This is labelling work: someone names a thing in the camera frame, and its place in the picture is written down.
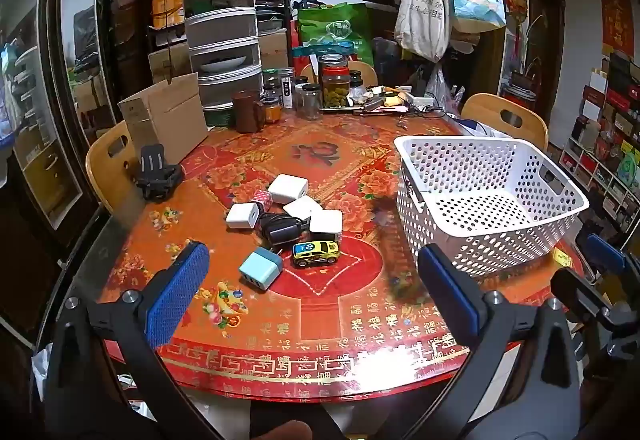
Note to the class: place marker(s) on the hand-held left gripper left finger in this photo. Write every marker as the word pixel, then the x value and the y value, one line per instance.
pixel 177 295

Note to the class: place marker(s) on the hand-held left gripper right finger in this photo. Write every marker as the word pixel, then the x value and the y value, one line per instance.
pixel 447 292

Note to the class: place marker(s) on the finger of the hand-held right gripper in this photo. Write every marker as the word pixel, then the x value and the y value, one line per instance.
pixel 605 250
pixel 575 290

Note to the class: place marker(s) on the white perforated plastic basket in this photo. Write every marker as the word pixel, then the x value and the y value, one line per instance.
pixel 480 220

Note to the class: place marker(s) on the off-white charger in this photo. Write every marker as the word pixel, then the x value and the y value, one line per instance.
pixel 243 216

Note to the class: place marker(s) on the pink dotted charger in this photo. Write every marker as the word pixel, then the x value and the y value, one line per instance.
pixel 262 201

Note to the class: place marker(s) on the white cube charger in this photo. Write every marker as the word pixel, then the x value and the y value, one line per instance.
pixel 302 209
pixel 325 224

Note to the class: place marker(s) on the large white charger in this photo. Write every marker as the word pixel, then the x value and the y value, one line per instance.
pixel 287 187

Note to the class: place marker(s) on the light blue charger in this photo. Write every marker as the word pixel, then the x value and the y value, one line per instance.
pixel 260 267

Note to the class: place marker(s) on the white shelf with boxes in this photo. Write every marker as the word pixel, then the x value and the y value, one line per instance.
pixel 605 135

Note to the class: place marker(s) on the red printed tablecloth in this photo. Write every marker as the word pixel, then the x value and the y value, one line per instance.
pixel 325 320

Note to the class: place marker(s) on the yellow toy car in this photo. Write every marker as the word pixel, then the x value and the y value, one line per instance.
pixel 316 252

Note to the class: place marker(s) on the white and blue bag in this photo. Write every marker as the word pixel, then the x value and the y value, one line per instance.
pixel 475 126

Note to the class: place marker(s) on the open cardboard box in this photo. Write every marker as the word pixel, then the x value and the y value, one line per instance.
pixel 165 115

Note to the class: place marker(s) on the white power strip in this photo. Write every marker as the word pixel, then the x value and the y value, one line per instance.
pixel 425 100

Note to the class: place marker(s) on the brown mug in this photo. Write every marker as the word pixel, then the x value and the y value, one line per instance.
pixel 247 113

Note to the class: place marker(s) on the clear plastic bag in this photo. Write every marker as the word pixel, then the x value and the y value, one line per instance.
pixel 442 90

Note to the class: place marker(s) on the small jar with orange content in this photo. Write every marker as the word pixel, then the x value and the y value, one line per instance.
pixel 271 109

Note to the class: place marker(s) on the black and white bottle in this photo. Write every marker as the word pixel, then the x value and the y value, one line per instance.
pixel 286 93

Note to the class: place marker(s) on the pickle jar with red lid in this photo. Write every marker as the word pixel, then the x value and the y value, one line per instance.
pixel 336 88

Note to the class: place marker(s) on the empty glass jar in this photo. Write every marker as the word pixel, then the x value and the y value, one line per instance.
pixel 310 103

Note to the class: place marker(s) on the cardboard box with red print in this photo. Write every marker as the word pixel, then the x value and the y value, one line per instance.
pixel 272 50

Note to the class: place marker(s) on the grey stacked drawer unit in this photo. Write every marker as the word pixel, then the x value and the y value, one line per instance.
pixel 222 35

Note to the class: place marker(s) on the round red ornament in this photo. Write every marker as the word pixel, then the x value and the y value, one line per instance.
pixel 515 0

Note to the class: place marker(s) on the green shopping bag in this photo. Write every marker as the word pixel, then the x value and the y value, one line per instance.
pixel 335 28

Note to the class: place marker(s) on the orange container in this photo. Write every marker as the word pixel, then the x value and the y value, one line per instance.
pixel 167 5

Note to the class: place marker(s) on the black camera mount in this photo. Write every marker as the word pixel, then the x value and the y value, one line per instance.
pixel 155 173

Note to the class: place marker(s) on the red wall hanging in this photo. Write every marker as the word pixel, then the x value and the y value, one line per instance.
pixel 617 20

